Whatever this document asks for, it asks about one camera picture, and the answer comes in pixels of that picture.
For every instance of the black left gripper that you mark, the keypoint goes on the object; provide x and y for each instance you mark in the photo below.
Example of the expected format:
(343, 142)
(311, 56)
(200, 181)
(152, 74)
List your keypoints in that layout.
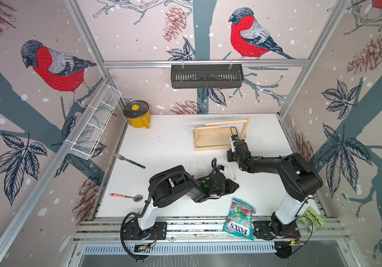
(229, 183)

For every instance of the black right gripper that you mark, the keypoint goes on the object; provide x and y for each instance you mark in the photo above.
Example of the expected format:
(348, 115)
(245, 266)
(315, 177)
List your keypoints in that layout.
(229, 158)

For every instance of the wooden jewelry display stand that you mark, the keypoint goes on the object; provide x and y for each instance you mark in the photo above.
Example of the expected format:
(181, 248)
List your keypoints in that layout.
(217, 135)

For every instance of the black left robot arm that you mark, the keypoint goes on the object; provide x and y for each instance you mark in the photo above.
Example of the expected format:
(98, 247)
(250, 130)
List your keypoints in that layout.
(169, 186)

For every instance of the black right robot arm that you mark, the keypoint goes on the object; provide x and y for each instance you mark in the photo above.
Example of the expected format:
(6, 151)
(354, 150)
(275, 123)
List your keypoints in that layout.
(298, 177)

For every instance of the Fox's candy bag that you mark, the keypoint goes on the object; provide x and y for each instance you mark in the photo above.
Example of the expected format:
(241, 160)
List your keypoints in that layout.
(239, 220)

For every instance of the green paper label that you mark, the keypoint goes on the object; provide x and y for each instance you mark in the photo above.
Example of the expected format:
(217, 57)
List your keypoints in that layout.
(311, 219)

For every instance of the red pen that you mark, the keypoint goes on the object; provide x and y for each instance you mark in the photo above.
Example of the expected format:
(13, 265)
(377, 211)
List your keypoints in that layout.
(135, 198)

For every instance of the yellow pot with lid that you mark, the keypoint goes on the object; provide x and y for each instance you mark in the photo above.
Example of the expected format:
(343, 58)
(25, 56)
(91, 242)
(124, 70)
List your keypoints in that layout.
(137, 114)

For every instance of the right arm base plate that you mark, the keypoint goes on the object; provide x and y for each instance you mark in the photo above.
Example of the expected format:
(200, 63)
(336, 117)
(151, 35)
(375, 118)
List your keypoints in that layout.
(270, 230)

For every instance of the black hanging wire basket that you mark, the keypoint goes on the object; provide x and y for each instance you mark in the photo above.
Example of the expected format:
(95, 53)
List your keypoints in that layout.
(219, 76)

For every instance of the aluminium front rail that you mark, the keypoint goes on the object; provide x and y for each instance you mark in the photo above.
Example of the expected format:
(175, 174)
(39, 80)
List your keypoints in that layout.
(189, 229)

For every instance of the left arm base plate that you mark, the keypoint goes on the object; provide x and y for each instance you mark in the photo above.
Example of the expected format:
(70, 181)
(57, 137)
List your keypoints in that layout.
(132, 231)

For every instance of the fork with green handle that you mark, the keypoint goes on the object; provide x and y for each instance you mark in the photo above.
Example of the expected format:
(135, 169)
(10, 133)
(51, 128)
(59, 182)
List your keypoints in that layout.
(122, 158)

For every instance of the white wire wall shelf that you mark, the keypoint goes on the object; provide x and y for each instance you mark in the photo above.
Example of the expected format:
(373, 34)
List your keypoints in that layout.
(84, 146)

